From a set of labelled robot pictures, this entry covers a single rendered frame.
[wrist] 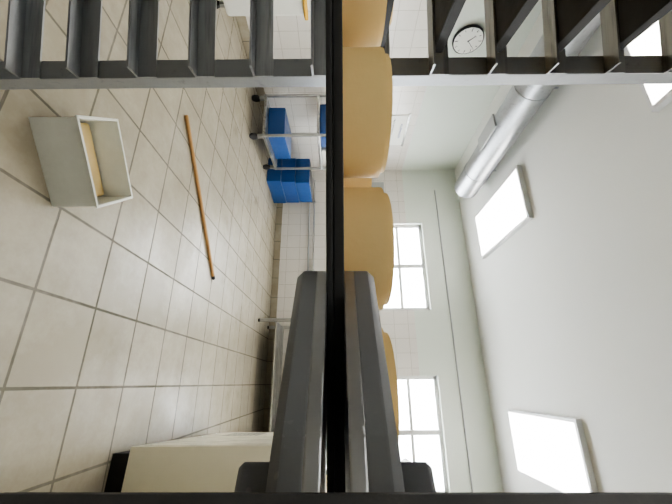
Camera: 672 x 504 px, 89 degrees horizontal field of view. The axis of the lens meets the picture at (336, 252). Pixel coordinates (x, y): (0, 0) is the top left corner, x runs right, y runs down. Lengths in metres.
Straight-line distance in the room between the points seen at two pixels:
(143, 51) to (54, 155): 0.87
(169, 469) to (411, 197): 5.00
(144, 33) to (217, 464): 1.55
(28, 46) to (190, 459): 1.52
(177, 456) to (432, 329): 4.01
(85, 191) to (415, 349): 4.42
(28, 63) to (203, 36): 0.27
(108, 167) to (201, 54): 1.06
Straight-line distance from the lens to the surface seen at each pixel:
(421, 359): 5.12
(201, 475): 1.80
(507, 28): 0.61
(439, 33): 0.59
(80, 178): 1.46
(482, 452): 5.37
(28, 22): 0.80
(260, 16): 0.66
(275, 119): 4.37
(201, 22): 0.67
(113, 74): 0.69
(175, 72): 0.65
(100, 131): 1.64
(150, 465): 1.88
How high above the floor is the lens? 0.98
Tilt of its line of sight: level
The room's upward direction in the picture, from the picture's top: 90 degrees clockwise
